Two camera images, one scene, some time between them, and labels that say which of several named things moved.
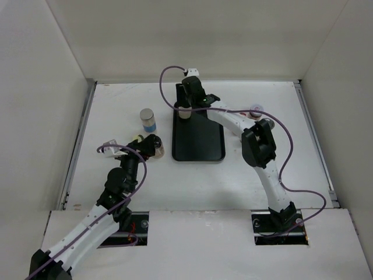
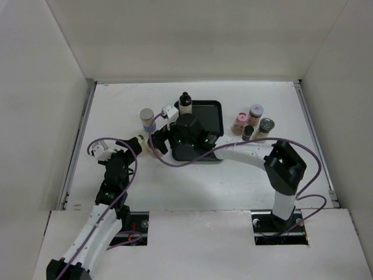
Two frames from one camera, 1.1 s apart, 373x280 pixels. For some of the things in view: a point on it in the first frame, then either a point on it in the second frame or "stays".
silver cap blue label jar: (148, 121) stays
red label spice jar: (255, 115) stays
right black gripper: (180, 94) -> (161, 135)
